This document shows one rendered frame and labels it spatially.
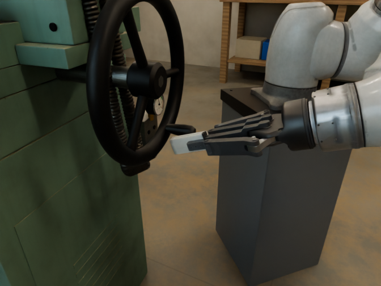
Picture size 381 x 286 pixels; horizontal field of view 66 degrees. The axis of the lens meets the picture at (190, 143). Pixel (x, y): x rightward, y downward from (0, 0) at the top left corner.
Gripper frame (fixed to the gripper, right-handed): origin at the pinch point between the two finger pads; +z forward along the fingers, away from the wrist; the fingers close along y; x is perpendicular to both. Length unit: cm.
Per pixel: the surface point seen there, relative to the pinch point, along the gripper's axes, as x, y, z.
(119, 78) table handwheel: -14.4, 2.3, 7.0
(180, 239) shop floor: 59, -40, 43
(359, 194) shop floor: 85, -101, -28
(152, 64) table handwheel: -14.7, 1.5, 0.9
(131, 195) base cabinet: 20.2, -16.5, 33.6
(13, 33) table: -25.6, 8.6, 17.2
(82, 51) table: -19.9, 5.6, 9.2
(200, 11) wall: -33, -331, 104
